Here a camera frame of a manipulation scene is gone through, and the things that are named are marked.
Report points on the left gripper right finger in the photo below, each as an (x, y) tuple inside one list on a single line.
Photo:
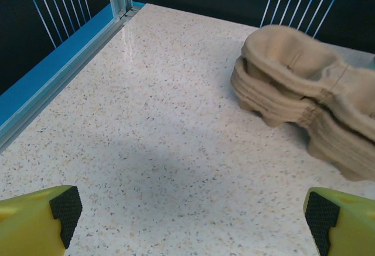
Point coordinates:
[(345, 226)]

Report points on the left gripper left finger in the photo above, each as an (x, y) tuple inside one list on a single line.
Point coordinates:
[(29, 223)]

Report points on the mint green straw holder cup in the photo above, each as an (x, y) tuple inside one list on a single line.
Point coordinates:
[(372, 62)]

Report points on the blue-edged aluminium side rail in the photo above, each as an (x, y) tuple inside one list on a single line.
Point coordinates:
[(58, 62)]

